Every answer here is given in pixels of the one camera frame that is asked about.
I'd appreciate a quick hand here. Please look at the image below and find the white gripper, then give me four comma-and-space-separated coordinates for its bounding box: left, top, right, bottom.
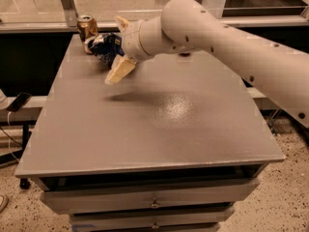
104, 15, 151, 85

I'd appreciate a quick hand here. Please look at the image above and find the blue potato chip bag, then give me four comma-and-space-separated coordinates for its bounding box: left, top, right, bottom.
84, 33, 125, 67

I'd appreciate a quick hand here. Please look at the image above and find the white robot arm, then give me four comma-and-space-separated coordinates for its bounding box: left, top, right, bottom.
105, 0, 309, 128

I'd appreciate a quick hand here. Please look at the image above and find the orange soda can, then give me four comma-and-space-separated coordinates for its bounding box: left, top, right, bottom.
77, 14, 98, 54

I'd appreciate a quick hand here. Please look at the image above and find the black smartphone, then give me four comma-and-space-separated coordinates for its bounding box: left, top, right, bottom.
7, 93, 32, 112

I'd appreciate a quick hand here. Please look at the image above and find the grey upper drawer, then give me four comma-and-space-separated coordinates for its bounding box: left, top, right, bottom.
41, 178, 260, 214

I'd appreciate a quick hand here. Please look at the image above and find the grey drawer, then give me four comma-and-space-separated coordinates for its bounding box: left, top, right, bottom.
41, 178, 260, 214
70, 206, 235, 232

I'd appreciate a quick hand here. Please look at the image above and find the round upper drawer knob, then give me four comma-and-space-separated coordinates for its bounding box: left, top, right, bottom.
150, 198, 160, 209

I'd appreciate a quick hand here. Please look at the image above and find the round drawer knob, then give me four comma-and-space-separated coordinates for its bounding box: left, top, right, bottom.
150, 198, 160, 209
152, 221, 160, 230

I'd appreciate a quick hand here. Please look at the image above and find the grey lower drawer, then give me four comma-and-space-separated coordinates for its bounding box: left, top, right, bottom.
70, 206, 235, 232

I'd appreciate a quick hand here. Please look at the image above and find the round lower drawer knob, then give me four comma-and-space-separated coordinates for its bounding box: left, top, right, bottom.
152, 221, 160, 230

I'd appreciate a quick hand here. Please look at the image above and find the shoe tip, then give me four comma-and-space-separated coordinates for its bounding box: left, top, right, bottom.
0, 194, 9, 214

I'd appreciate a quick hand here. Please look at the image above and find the left metal railing post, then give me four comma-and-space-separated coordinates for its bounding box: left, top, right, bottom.
60, 0, 78, 28

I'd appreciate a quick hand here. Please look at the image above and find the white charging cable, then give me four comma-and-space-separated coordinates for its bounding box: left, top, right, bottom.
6, 110, 21, 162

